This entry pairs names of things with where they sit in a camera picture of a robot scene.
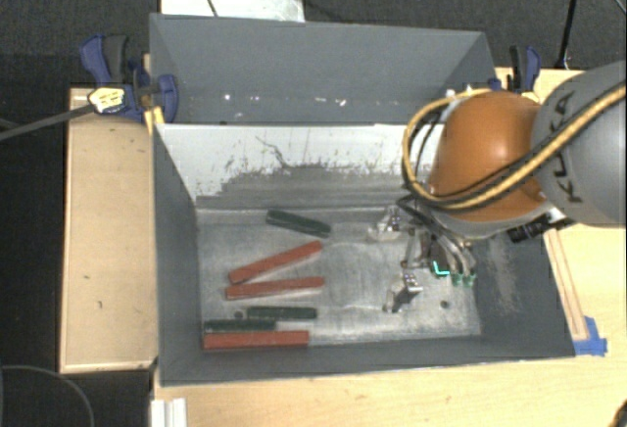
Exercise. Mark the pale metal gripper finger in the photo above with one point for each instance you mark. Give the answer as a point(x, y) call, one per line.
point(390, 222)
point(405, 290)

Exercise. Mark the dark green flat block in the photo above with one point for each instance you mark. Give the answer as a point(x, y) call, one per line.
point(239, 325)
point(281, 313)
point(299, 222)

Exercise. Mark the red-brown flat block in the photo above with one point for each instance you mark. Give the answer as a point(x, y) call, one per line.
point(274, 288)
point(255, 340)
point(274, 262)

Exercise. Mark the grey metal bin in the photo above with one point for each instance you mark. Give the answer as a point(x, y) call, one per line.
point(313, 72)

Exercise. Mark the pale wood flat board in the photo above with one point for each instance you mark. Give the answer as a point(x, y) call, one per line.
point(110, 229)

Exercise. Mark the black cylinder on white bracket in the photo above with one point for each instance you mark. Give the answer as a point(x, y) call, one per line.
point(531, 230)

